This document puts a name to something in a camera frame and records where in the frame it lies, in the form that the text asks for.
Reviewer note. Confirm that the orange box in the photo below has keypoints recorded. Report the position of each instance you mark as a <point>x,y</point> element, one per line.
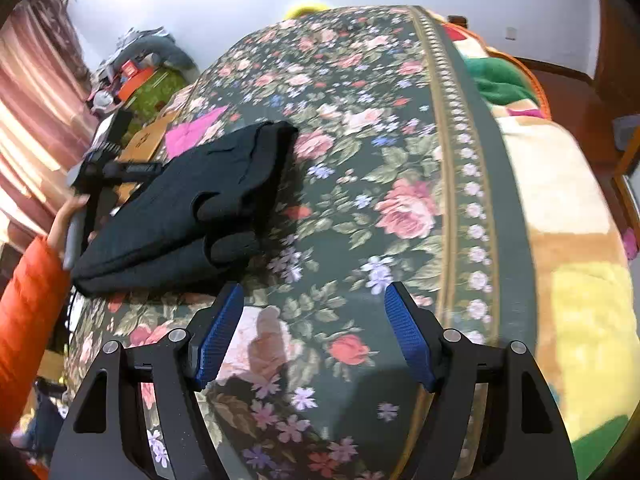
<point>135,82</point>

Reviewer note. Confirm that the pile of grey clothes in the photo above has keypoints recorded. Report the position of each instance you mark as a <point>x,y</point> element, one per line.
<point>137,36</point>

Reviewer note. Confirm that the pink cloth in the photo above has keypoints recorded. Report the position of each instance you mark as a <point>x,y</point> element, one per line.
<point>192,130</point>

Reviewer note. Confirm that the wooden lap desk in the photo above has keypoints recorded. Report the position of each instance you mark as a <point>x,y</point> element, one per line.
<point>150,135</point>

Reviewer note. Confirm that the dark floral blanket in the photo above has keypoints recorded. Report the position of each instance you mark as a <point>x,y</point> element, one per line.
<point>350,160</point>

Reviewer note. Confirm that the white wall socket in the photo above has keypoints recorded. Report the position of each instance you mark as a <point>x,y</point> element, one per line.
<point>510,33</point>

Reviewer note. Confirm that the yellow green plush blanket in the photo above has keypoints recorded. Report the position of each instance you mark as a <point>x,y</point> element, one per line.
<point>565,210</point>

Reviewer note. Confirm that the green fabric storage box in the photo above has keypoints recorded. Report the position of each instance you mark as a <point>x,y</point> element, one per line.
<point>160,90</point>

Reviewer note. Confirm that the person's left hand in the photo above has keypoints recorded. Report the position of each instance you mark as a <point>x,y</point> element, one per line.
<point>60,230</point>

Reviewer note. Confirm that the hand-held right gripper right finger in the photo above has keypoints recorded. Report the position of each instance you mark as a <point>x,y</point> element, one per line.
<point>407,335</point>

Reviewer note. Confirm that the pink striped curtain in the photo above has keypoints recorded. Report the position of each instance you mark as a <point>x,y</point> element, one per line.
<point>35,85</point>

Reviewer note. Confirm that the black pants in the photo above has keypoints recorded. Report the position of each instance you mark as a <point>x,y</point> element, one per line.
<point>165,210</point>

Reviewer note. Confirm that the wooden door frame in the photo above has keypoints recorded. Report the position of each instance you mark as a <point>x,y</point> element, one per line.
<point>620,50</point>

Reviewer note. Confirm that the person's left forearm orange sleeve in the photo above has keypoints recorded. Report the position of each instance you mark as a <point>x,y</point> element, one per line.
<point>25,320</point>

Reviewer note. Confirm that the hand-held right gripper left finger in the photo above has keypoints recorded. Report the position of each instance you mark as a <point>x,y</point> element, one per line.
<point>217,335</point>

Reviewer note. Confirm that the yellow foam tube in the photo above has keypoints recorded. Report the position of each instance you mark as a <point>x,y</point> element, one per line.
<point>305,10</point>

